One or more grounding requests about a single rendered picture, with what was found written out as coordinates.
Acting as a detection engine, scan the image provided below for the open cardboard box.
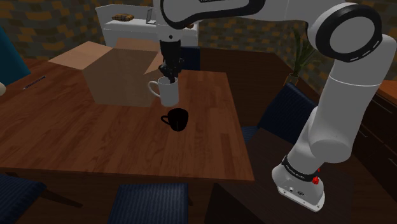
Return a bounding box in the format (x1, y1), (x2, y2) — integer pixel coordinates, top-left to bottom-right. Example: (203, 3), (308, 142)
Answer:
(47, 37), (166, 108)

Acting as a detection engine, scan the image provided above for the potted green plant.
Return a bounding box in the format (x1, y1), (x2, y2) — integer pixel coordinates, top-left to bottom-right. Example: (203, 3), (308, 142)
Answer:
(282, 29), (317, 87)

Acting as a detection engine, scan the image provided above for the teal armchair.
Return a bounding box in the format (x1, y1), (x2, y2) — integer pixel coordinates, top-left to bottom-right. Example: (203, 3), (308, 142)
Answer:
(0, 25), (32, 88)

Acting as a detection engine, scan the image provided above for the white shelf unit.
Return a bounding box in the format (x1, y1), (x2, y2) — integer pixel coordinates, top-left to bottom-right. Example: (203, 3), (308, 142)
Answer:
(94, 3), (200, 48)

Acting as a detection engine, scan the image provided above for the black mug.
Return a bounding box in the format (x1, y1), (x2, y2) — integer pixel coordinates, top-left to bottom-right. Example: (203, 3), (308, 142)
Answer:
(160, 107), (190, 132)

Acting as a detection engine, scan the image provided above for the dark wooden sideboard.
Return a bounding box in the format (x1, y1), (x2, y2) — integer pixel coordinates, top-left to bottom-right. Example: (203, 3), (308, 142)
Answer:
(352, 80), (397, 203)

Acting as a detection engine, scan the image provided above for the dark blue chair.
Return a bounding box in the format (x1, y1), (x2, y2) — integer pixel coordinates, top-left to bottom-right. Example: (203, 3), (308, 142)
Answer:
(179, 46), (202, 72)
(241, 81), (317, 146)
(0, 173), (48, 224)
(106, 182), (190, 224)

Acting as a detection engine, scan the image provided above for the dark pen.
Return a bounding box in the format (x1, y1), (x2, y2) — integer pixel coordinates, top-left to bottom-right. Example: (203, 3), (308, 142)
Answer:
(22, 74), (48, 90)

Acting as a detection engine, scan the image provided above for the dark robot stand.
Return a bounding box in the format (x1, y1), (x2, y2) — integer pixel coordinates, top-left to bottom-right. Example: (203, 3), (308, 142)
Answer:
(204, 127), (356, 224)

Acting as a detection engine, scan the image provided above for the white mug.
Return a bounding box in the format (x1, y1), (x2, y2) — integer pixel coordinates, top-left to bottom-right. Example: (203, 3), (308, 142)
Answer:
(148, 76), (180, 108)

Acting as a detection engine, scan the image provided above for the wooden dining table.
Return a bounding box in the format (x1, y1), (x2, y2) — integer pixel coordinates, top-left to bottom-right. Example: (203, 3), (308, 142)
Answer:
(0, 57), (256, 189)

